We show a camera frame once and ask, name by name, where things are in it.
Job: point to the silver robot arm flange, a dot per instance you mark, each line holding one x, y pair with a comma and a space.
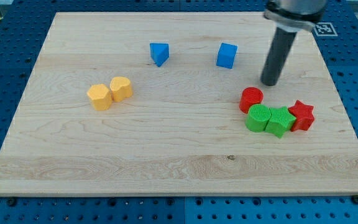
295, 15

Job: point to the blue cube block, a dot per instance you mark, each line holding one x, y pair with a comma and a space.
226, 55

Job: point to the light wooden board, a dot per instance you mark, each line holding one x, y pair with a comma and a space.
181, 133

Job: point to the blue triangular prism block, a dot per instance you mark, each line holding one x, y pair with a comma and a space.
159, 52

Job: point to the yellow heart block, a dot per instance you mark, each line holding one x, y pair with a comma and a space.
121, 88

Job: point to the red cylinder block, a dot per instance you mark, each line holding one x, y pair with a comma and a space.
250, 96

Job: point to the yellow hexagon block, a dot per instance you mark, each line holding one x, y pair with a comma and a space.
100, 97

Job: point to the green cylinder block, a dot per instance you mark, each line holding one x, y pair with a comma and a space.
257, 118

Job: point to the green star block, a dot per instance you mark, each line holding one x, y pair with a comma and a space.
280, 122

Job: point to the red star block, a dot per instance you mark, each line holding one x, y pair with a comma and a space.
303, 114

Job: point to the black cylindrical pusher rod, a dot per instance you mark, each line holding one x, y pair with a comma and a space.
277, 56

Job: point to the white fiducial marker tag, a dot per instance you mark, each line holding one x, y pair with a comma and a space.
325, 29

